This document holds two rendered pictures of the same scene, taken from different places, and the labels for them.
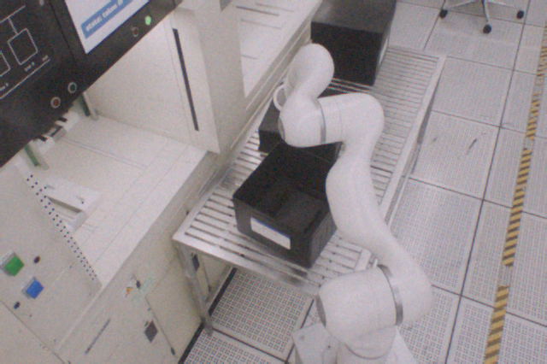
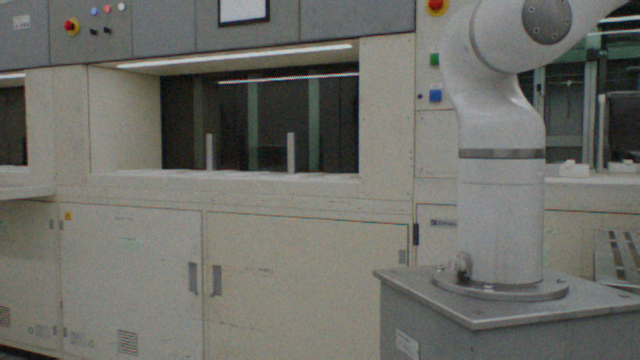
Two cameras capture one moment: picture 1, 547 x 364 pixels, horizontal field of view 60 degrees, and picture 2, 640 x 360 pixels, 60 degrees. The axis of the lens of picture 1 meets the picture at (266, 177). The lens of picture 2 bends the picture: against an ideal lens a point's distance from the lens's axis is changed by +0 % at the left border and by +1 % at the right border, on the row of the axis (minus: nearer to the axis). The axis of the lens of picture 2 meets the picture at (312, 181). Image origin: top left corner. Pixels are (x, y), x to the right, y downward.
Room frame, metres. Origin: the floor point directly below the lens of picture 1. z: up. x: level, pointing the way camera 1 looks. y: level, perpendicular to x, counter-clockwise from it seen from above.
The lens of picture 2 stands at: (0.14, -1.00, 0.97)
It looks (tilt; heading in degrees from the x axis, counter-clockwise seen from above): 4 degrees down; 88
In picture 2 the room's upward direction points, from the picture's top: straight up
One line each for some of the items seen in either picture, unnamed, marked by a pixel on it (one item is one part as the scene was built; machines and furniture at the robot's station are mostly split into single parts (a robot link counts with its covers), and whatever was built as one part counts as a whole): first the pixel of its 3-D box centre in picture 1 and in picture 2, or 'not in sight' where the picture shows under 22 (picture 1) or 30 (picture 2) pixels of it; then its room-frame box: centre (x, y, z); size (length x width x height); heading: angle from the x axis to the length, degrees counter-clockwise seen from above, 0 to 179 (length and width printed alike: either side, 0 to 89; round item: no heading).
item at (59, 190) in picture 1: (53, 209); (550, 167); (0.92, 0.66, 0.89); 0.22 x 0.21 x 0.04; 61
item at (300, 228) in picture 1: (294, 202); not in sight; (0.92, -0.08, 0.85); 0.28 x 0.28 x 0.17; 53
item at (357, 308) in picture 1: (358, 314); (490, 77); (0.43, -0.17, 1.07); 0.19 x 0.12 x 0.24; 99
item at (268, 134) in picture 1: (306, 118); not in sight; (1.32, -0.16, 0.83); 0.29 x 0.29 x 0.13; 68
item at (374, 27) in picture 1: (352, 36); not in sight; (1.74, -0.40, 0.89); 0.29 x 0.29 x 0.25; 65
